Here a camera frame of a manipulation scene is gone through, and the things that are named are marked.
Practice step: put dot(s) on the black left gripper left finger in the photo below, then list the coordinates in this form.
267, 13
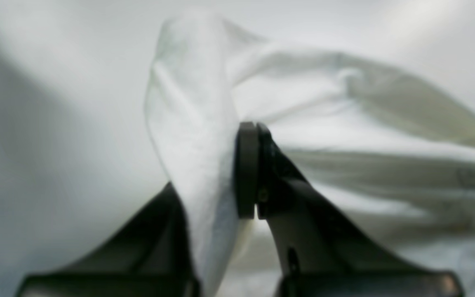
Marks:
148, 257

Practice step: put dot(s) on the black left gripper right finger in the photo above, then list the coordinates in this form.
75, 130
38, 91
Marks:
321, 252

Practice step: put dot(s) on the white printed T-shirt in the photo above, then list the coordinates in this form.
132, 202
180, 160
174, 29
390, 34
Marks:
391, 150

